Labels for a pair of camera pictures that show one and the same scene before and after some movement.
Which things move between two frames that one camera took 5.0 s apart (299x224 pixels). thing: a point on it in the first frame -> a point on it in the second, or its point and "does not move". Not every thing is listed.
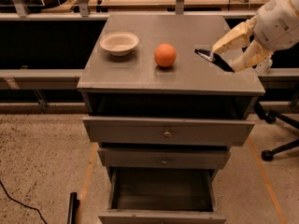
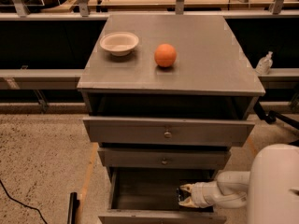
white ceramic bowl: [119, 43] does not move
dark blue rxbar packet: [213, 58] -> [182, 195]
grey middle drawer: [163, 158] does not move
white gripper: [276, 25] -> [197, 194]
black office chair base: [271, 117] does not move
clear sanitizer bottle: [263, 67] does not move
